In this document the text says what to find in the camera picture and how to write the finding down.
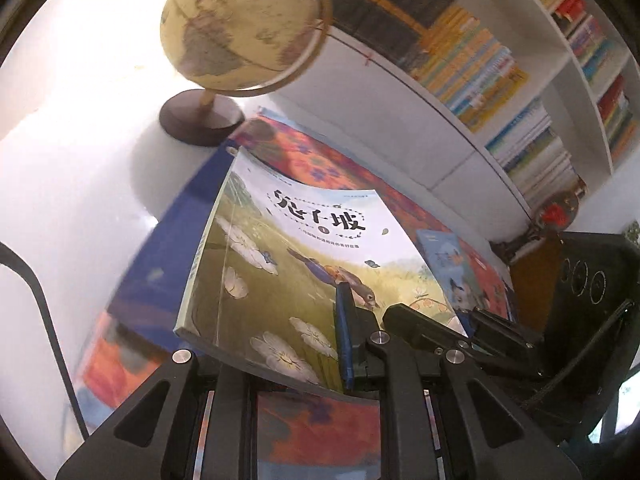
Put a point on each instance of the plain blue book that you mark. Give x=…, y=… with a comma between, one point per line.
x=170, y=240

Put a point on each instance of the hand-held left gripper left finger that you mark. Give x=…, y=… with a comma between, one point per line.
x=230, y=405

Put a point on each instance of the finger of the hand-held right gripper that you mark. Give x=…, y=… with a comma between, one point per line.
x=425, y=327
x=510, y=347

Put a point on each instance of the round floral fan on stand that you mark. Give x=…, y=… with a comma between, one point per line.
x=557, y=212

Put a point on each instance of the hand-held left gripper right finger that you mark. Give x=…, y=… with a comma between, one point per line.
x=345, y=340

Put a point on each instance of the brown wooden cabinet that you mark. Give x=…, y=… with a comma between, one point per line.
x=535, y=285

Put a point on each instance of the row of yellow spines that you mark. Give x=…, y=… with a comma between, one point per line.
x=470, y=70

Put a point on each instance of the orange floral quilted mat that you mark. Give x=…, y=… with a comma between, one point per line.
x=320, y=160

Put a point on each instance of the orange-red poet book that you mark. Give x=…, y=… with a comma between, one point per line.
x=492, y=280

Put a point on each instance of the row of black hardbacks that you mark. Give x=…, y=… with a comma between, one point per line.
x=390, y=5

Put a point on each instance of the white book with running rabbit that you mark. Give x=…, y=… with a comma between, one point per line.
x=300, y=260

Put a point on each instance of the light blue poetry book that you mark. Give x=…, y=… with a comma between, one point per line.
x=445, y=260

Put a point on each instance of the white bookshelf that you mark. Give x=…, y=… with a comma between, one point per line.
x=400, y=125

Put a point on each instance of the row of colourful thin volumes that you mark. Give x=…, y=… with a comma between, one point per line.
x=600, y=50

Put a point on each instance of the beige desk globe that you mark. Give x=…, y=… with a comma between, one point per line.
x=225, y=25

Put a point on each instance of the yellow-green flowering plant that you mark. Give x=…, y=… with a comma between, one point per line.
x=632, y=232

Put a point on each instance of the row of white spines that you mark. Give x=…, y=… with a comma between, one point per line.
x=535, y=150

